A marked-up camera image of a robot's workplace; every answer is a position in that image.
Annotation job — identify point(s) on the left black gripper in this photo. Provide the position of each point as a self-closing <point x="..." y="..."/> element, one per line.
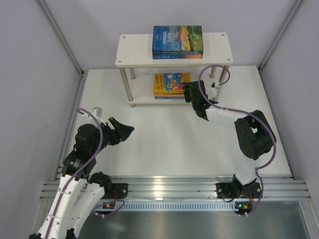
<point x="113" y="133"/>

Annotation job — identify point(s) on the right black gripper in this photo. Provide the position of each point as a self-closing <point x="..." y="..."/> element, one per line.
<point x="192" y="93"/>

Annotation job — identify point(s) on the orange Treehouse book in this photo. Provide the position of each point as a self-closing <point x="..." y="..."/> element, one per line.
<point x="170" y="95"/>
<point x="170" y="83"/>

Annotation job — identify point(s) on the blue 91-Storey Treehouse book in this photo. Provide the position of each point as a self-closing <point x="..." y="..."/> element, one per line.
<point x="169" y="98"/>

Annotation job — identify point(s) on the Jane Eyre book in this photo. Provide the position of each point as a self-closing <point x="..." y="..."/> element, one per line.
<point x="177" y="56"/>

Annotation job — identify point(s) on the Animal Farm book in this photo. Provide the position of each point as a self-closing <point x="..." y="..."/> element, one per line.
<point x="178" y="38"/>

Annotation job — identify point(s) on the dark blue book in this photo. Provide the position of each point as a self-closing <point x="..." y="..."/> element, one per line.
<point x="177" y="52"/>

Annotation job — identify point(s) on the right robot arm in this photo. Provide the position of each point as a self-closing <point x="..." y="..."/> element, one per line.
<point x="255" y="137"/>

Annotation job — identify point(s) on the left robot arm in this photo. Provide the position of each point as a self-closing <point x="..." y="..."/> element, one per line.
<point x="79" y="189"/>

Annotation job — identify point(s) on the white two-tier shelf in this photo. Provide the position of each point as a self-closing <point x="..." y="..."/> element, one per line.
<point x="140" y="56"/>

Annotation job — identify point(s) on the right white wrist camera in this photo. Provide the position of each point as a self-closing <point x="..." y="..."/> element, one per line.
<point x="214" y="91"/>

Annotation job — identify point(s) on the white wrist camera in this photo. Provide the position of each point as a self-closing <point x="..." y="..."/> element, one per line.
<point x="214" y="91"/>
<point x="97" y="113"/>

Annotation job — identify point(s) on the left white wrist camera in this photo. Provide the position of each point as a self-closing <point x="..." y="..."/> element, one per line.
<point x="97" y="113"/>

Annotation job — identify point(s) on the perforated cable tray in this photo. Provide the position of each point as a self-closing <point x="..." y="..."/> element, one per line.
<point x="130" y="206"/>

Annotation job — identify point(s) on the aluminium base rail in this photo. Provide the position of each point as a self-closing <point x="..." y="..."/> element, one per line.
<point x="203" y="188"/>

